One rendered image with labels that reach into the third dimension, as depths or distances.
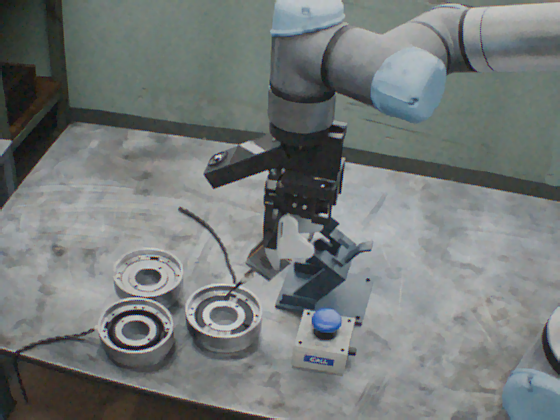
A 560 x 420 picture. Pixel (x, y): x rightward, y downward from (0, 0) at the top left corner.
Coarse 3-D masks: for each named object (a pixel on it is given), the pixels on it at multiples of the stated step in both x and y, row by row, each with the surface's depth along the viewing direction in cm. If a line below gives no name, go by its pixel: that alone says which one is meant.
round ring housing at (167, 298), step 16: (128, 256) 110; (144, 256) 111; (160, 256) 112; (176, 256) 110; (112, 272) 106; (144, 272) 110; (160, 272) 109; (176, 272) 109; (144, 288) 106; (160, 288) 106; (176, 288) 105
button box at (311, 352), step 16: (304, 320) 101; (352, 320) 101; (304, 336) 98; (320, 336) 98; (336, 336) 98; (304, 352) 97; (320, 352) 97; (336, 352) 96; (352, 352) 100; (304, 368) 99; (320, 368) 98; (336, 368) 98
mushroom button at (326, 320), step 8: (320, 312) 98; (328, 312) 98; (336, 312) 98; (312, 320) 97; (320, 320) 97; (328, 320) 97; (336, 320) 97; (320, 328) 96; (328, 328) 96; (336, 328) 96
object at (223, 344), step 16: (208, 288) 106; (224, 288) 106; (240, 288) 106; (192, 304) 104; (224, 304) 104; (256, 304) 104; (192, 320) 102; (208, 320) 102; (240, 320) 102; (256, 320) 102; (192, 336) 101; (208, 336) 98; (224, 336) 98; (240, 336) 99; (256, 336) 101; (224, 352) 101
